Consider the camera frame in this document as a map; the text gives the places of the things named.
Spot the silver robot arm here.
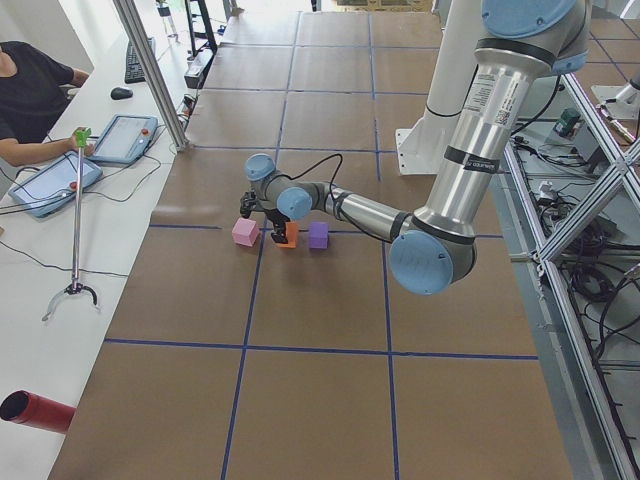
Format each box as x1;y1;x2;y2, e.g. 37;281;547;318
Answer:
240;1;592;295

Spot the black computer mouse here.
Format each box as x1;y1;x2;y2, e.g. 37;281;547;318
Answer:
110;87;133;100

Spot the white desk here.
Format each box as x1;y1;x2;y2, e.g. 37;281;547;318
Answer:
1;34;188;479

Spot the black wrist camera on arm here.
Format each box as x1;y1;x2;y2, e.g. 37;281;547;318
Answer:
239;190;263;219

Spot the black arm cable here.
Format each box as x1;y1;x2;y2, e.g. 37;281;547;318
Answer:
292;153;344;191

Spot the green handled reacher grabber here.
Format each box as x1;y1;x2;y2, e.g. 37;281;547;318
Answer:
41;127;99;322

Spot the far blue teach pendant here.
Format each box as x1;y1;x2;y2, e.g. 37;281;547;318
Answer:
89;114;158;165

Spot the dark purple foam cube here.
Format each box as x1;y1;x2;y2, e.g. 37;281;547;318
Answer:
308;221;329;250

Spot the blue teach pendant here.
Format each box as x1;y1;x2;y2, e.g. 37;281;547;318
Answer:
8;152;78;218
89;114;158;165

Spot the person in black shirt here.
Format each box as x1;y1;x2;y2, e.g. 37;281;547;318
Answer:
1;41;89;167

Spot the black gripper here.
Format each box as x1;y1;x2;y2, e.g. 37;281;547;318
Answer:
264;208;290;245

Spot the near blue teach pendant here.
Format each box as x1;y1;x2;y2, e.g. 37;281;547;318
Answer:
8;152;78;218

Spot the aluminium frame rail structure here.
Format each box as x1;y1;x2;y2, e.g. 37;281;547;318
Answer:
491;74;639;479

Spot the person's hand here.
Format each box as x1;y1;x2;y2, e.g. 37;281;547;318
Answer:
69;136;95;156

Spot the orange foam cube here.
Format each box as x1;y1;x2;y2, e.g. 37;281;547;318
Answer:
277;221;299;249

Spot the red cylinder tube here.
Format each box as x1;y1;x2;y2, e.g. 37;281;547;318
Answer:
1;390;76;434

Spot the pink foam cube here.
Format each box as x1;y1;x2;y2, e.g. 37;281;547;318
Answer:
232;217;260;247

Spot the aluminium frame post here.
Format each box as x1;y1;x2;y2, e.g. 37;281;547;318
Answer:
113;0;189;152

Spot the black keyboard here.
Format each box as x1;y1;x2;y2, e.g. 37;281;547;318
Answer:
124;41;145;84

